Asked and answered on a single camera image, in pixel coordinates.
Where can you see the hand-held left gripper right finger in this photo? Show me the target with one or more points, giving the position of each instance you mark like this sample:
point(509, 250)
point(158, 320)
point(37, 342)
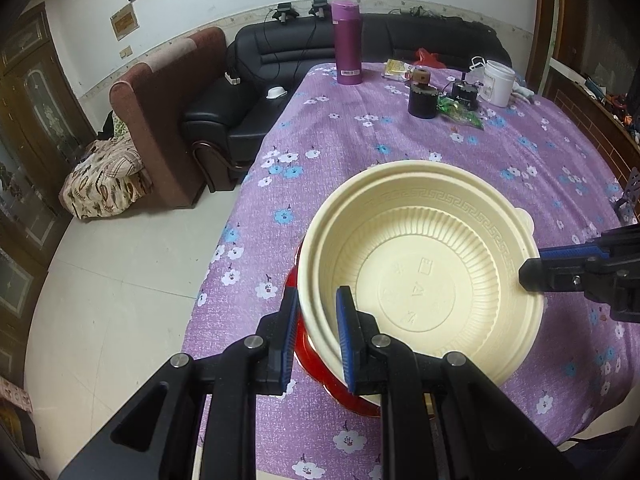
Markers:
point(346, 345)

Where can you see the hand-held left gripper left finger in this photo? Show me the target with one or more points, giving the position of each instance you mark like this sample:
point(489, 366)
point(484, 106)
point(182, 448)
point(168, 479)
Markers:
point(286, 345)

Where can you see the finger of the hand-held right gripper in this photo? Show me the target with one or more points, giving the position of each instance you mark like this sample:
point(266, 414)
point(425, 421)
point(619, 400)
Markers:
point(575, 252)
point(550, 275)

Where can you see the red glass plate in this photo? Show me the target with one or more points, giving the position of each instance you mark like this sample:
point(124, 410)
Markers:
point(320, 365)

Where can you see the cream plastic bowl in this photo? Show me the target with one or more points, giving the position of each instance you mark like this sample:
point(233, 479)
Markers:
point(415, 285)
point(500, 350)

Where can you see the dark wooden furniture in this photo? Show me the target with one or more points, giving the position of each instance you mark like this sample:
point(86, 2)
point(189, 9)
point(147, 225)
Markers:
point(575, 85)

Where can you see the green plastic bag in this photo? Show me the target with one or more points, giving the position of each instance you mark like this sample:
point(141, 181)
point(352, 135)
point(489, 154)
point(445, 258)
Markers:
point(460, 112)

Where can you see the white plastic jar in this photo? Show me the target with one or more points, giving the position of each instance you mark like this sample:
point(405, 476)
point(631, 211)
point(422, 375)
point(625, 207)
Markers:
point(495, 85)

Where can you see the small black device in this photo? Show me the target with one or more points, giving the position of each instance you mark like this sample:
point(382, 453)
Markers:
point(465, 92)

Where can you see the black jar with wooden lid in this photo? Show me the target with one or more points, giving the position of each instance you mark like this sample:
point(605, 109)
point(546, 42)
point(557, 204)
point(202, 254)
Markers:
point(422, 102)

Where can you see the red plastic bag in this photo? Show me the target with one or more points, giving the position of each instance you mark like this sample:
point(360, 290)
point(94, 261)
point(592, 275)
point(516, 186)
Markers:
point(427, 57)

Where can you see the small white object on sofa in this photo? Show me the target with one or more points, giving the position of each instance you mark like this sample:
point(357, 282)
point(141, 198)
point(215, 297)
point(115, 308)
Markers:
point(276, 93)

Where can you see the yellow box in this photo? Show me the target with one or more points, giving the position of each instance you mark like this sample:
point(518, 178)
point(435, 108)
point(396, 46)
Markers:
point(397, 67)

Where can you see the brown armchair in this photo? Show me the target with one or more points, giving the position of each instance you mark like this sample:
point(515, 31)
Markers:
point(160, 110)

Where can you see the black leather sofa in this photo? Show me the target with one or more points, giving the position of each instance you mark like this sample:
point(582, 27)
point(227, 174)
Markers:
point(280, 55)

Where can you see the purple thermos bottle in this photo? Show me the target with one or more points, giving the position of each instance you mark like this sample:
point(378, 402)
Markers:
point(346, 45)

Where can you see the brown wooden cabinet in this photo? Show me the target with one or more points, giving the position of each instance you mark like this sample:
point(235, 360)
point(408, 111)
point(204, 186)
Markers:
point(30, 135)

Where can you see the black device on sofa back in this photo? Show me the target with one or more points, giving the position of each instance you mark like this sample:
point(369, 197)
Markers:
point(320, 7)
point(285, 12)

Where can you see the wall outlet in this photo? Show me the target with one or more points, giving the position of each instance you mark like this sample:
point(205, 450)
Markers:
point(126, 51)

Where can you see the yellow wall sticker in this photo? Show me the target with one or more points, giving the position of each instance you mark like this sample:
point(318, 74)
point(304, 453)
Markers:
point(124, 21)

